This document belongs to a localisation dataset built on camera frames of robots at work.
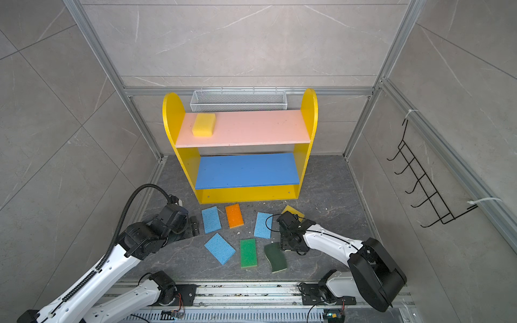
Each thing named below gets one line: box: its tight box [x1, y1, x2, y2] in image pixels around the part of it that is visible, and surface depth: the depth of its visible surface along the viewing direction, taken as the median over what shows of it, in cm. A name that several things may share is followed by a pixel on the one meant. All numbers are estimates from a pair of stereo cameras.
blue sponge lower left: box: [203, 232, 237, 266], surface depth 85 cm
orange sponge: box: [224, 203, 245, 229], surface depth 96 cm
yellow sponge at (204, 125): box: [191, 113, 217, 138], surface depth 74 cm
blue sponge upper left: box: [201, 205, 222, 235], surface depth 95 cm
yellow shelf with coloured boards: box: [162, 88, 319, 205], surface depth 81 cm
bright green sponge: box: [240, 238, 258, 269], surface depth 84 cm
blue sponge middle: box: [253, 211, 274, 239], surface depth 92 cm
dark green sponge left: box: [263, 241, 288, 274], surface depth 83 cm
